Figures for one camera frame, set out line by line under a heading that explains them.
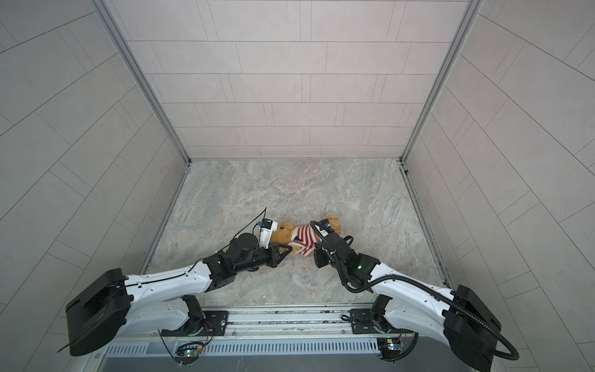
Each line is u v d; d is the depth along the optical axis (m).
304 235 0.80
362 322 0.72
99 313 0.40
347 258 0.60
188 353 0.64
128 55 0.81
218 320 0.71
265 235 0.71
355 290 0.57
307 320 0.73
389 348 0.68
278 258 0.67
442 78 0.87
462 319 0.40
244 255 0.60
